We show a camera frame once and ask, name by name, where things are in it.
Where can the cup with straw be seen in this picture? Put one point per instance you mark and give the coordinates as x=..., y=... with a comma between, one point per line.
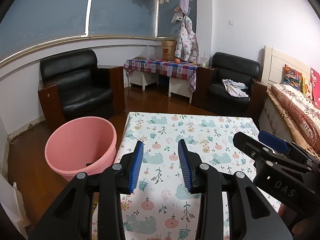
x=203, y=62

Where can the pink printed pillow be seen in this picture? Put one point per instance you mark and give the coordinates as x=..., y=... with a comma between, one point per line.
x=316, y=87

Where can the orange fruit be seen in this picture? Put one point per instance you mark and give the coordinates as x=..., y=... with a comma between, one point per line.
x=177, y=61

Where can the pink padded jacket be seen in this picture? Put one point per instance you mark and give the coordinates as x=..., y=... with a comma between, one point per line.
x=186, y=42

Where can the black leather armchair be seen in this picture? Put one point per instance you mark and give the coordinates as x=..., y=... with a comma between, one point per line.
x=82, y=92
x=225, y=100

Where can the bed mattress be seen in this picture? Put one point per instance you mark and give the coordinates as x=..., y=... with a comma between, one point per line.
x=270, y=115

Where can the clear plastic bag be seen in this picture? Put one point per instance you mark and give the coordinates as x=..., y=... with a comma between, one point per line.
x=147, y=52

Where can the large curved window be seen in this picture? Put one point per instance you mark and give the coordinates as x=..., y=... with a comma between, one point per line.
x=50, y=10

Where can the light printed garment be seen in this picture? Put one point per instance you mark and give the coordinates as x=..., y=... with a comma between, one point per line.
x=235, y=88

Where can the person's right hand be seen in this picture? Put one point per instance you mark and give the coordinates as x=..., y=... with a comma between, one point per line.
x=302, y=227

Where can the pink plastic bucket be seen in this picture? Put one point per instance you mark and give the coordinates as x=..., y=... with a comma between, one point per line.
x=75, y=140

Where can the yellow pillow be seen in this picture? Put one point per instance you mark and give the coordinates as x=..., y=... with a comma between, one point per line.
x=307, y=87

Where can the white board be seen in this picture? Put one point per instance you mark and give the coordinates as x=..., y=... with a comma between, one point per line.
x=12, y=205

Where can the cream bed headboard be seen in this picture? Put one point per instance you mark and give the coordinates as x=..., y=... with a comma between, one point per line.
x=275, y=65

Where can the bed with patterned blanket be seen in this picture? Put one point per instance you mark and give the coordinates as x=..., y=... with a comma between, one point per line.
x=300, y=115

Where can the checkered cloth side table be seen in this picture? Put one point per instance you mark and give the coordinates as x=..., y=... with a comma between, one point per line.
x=162, y=67

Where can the purple hat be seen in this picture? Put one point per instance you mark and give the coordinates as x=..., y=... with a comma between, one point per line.
x=185, y=3

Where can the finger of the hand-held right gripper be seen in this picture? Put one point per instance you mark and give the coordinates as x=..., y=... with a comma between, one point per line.
x=250, y=145
x=272, y=140

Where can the white hanging garment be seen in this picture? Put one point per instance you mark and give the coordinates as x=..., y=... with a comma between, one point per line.
x=177, y=17

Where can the floral tablecloth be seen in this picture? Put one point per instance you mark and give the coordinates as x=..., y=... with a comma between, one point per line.
x=162, y=130

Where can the brown paper bag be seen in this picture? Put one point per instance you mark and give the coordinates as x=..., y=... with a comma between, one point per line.
x=168, y=51

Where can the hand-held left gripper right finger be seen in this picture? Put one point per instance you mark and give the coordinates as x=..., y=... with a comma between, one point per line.
x=185, y=167

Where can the colourful striped pillow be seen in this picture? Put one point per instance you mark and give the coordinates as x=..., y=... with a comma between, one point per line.
x=292, y=76

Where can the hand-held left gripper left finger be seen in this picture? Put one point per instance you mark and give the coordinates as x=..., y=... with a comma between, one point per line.
x=136, y=167

